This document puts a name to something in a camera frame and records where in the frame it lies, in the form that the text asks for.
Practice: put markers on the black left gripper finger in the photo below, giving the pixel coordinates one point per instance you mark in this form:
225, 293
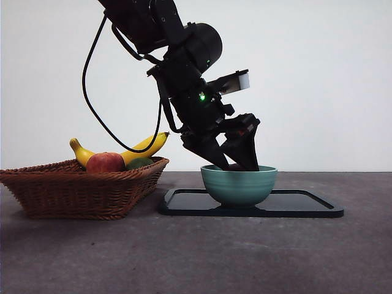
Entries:
205, 147
245, 150

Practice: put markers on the teal ribbed bowl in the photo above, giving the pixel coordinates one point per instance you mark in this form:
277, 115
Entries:
239, 190

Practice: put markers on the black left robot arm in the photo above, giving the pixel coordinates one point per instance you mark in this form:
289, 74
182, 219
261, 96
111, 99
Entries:
183, 46

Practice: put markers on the yellow banana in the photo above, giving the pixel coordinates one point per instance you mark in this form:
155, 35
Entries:
144, 144

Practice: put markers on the black rectangular tray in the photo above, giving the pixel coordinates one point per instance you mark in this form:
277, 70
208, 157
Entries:
183, 205

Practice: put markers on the green round fruit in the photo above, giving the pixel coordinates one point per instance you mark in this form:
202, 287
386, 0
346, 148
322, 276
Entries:
139, 163

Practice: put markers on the red apple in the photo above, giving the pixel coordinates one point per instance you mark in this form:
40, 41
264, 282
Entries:
105, 162

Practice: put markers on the brown wicker basket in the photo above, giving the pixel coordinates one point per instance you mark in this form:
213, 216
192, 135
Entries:
76, 196

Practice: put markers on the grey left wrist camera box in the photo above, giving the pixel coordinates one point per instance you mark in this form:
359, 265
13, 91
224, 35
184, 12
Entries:
242, 81

